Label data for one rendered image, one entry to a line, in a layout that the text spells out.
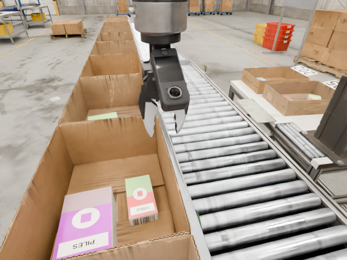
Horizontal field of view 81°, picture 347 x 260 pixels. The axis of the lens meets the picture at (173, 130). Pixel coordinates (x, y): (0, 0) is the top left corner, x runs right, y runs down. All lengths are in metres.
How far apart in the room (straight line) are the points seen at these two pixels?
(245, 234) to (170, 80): 0.55
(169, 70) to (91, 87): 0.72
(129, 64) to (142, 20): 1.04
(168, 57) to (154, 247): 0.31
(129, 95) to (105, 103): 0.12
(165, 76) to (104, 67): 1.08
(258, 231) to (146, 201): 0.38
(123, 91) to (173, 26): 0.71
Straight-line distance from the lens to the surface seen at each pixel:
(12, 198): 2.15
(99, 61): 1.40
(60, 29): 8.46
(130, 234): 0.56
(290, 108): 1.38
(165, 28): 0.35
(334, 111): 1.17
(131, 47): 1.77
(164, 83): 0.34
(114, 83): 1.02
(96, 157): 0.73
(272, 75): 1.96
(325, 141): 1.21
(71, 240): 0.51
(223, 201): 0.80
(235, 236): 0.73
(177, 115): 0.43
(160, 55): 0.37
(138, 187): 0.59
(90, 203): 0.55
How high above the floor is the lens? 1.37
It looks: 34 degrees down
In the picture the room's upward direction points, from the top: straight up
